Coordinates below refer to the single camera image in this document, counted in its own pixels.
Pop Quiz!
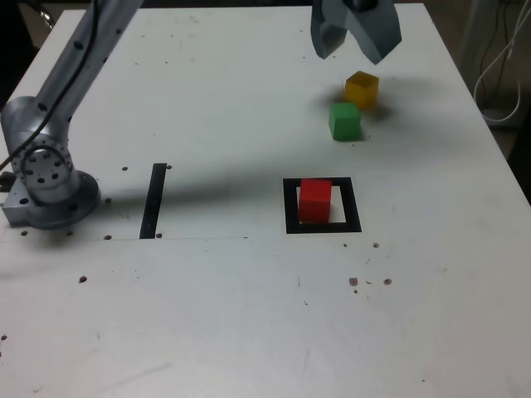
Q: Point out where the black tape strip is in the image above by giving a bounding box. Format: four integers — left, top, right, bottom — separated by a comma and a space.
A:
139, 163, 168, 240

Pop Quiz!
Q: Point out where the yellow cube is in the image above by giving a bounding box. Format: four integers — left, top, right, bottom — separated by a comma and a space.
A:
343, 70, 381, 110

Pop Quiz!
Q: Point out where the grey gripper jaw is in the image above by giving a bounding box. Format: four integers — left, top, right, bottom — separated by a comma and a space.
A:
343, 0, 403, 66
309, 0, 353, 60

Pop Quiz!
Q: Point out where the white cable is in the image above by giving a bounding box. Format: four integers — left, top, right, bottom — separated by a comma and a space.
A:
483, 78, 523, 124
474, 0, 531, 104

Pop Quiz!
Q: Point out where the green cube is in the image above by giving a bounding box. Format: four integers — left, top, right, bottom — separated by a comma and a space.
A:
328, 102, 362, 142

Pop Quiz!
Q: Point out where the black tape square outline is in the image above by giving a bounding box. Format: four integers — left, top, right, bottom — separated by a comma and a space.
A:
282, 177, 363, 235

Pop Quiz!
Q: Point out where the red cube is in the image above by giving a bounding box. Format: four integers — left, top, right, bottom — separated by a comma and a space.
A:
297, 177, 334, 224

